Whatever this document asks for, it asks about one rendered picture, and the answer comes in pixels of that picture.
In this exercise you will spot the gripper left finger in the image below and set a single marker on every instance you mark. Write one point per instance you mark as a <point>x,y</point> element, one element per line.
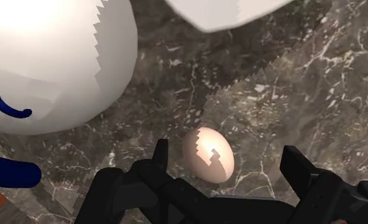
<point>146,183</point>

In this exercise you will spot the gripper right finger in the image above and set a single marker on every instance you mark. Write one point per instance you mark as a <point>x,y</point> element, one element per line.
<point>323,192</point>

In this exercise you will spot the beige egg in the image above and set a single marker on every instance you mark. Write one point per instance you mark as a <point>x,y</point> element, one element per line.
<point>208,154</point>

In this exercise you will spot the white round figure blue trim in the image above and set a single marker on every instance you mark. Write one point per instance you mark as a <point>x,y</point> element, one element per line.
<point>47,68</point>

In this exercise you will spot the white rounded object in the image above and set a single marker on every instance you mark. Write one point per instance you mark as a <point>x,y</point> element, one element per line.
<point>221,12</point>

